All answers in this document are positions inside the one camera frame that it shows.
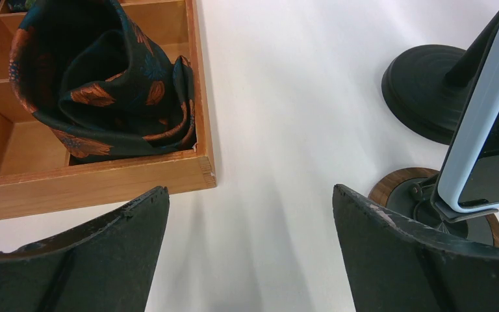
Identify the black round base phone stand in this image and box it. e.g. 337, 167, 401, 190
381, 10, 499, 145

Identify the wood base phone stand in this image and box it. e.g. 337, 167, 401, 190
368, 167, 499, 247

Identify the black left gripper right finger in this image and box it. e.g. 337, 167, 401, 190
332, 184, 499, 311

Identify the wooden compartment tray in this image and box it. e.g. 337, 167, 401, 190
0, 1, 216, 220

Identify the light blue cased phone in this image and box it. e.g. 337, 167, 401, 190
431, 21, 499, 217

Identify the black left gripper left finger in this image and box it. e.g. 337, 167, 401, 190
0, 187, 170, 311

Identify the dark floral folded cloth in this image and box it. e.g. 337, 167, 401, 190
8, 1, 196, 163

